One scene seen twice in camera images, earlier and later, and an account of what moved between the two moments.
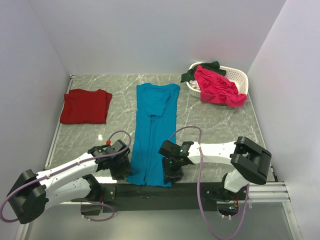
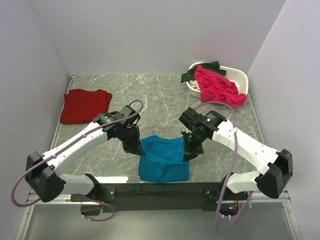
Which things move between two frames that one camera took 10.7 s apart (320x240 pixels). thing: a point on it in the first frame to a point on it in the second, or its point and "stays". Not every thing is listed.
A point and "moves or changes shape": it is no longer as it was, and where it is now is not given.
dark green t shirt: [214, 66] stays
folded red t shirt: [81, 106] stays
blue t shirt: [156, 109] moves or changes shape
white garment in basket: [194, 84] stays
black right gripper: [174, 176] to [190, 152]
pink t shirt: [215, 87] stays
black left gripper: [126, 168] to [135, 147]
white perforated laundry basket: [238, 77] stays
